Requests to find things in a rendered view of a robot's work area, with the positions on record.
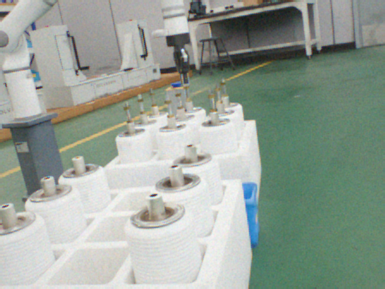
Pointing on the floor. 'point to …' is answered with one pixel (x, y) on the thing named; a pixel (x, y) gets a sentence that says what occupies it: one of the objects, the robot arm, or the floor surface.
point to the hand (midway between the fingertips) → (184, 79)
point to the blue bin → (251, 211)
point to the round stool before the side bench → (217, 53)
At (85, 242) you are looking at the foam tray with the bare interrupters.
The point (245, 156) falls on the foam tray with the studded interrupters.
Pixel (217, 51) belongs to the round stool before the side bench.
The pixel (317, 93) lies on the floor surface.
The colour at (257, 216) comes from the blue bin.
